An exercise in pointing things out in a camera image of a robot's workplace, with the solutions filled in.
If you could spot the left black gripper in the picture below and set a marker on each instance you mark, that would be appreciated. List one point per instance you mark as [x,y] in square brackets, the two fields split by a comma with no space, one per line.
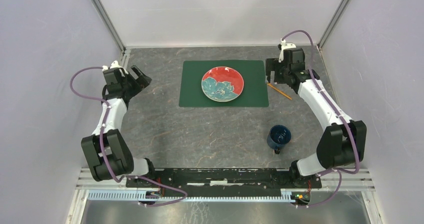
[140,83]

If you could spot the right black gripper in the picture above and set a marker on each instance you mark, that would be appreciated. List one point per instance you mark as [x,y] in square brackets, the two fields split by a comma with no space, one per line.
[272,64]

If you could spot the green rectangular placemat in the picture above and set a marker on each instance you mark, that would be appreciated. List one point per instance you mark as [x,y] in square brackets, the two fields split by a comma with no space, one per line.
[254,93]

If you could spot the red teal floral plate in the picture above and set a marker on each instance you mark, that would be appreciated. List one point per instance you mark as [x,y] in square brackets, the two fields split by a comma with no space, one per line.
[222,84]

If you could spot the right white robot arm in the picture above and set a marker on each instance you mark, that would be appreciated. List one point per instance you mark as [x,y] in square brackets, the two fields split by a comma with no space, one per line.
[342,144]

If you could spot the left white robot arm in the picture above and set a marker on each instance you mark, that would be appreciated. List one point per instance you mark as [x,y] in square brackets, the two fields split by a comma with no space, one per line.
[106,153]

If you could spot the yellow pencil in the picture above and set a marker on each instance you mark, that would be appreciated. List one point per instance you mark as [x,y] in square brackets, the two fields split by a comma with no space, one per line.
[279,91]

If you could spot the dark blue mug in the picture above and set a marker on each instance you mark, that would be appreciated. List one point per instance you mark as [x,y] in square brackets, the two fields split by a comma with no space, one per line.
[278,137]

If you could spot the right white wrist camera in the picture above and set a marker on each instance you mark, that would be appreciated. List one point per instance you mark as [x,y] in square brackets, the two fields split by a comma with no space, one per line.
[284,46]

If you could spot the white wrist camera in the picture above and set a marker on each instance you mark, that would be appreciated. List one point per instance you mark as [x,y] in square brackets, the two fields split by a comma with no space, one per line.
[115,65]
[284,46]

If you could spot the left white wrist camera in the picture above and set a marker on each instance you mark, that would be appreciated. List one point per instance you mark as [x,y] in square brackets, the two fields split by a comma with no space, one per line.
[115,65]

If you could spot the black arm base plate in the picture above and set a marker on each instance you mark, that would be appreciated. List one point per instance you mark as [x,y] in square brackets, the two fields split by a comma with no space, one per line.
[231,182]

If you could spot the blue slotted cable duct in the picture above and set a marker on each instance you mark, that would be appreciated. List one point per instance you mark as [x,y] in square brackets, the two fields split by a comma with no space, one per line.
[144,196]

